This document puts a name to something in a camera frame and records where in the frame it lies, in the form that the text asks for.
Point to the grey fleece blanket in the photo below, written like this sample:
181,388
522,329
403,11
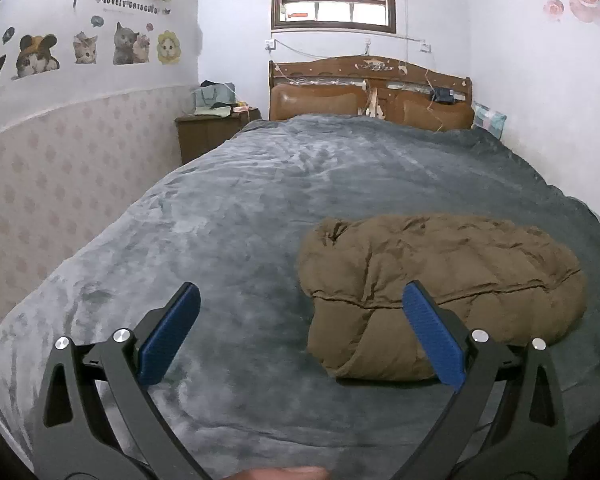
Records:
220,220

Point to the tabby kitten wall sticker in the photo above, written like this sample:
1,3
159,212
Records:
85,49

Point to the yellow flower cat sticker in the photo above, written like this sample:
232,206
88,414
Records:
168,48

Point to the pale green bag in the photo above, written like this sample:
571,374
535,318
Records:
212,97

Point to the plaid pillow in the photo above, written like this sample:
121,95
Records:
489,120

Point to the grey cats wall sticker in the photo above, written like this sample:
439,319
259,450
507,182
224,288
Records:
129,44

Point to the white wall socket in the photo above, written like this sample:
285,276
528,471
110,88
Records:
425,47
269,45

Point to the hat cat wall sticker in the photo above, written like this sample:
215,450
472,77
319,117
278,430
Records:
36,57

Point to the brown padded coat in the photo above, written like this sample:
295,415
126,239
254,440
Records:
440,270

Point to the person's left hand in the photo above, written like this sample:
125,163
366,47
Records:
280,475

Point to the black device on headboard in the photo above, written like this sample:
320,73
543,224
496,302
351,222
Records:
443,95

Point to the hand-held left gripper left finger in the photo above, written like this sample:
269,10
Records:
170,332

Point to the lettering wall sticker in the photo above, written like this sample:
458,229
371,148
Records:
130,4

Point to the wooden nightstand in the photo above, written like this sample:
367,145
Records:
205,135

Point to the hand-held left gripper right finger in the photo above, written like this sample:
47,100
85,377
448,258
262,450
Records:
434,332

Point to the wooden bed headboard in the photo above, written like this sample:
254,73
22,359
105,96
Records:
320,100

